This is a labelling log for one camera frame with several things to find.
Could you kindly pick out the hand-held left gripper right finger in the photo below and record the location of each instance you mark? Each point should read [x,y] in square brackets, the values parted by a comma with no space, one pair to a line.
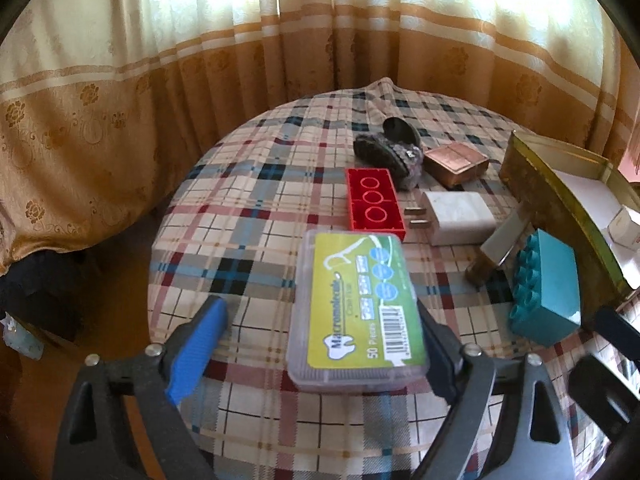
[440,350]

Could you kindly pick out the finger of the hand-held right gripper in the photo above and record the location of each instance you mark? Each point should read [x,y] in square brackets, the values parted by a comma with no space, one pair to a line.
[617,325]
[597,385]

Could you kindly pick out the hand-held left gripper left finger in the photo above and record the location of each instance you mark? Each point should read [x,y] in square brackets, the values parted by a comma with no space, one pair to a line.
[195,345]

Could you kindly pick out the clear floss pick box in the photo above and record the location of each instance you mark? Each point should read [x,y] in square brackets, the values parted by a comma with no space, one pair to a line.
[355,310]

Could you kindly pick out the gold tin box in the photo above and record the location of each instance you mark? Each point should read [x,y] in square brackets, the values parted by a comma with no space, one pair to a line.
[545,195]

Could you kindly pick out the red building brick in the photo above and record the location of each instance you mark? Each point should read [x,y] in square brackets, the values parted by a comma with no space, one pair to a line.
[372,200]

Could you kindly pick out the teal building brick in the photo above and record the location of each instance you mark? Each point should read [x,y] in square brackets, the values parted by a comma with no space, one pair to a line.
[550,285]

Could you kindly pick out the small white box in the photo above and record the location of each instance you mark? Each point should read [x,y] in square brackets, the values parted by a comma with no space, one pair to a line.
[627,225]

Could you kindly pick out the silver metal bar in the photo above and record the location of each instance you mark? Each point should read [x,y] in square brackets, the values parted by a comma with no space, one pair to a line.
[500,245]

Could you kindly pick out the white paper liner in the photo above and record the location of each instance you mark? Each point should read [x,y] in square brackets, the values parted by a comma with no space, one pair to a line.
[582,195]

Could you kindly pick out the white charger plug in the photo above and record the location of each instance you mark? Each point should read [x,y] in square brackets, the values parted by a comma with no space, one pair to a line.
[460,215]

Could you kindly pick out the plaid tablecloth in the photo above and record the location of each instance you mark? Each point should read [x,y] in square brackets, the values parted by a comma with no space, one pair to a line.
[240,210]

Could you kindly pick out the dark cloth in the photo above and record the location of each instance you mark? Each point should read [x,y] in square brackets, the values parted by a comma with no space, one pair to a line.
[40,290]

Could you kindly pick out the bottle on floor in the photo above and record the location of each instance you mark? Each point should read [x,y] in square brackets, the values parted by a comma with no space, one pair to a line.
[20,337]

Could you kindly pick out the copper coloured box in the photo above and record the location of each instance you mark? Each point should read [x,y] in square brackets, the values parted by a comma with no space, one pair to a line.
[452,162]

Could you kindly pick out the cream and tan curtain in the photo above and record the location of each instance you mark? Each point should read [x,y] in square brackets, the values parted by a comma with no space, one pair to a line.
[150,60]

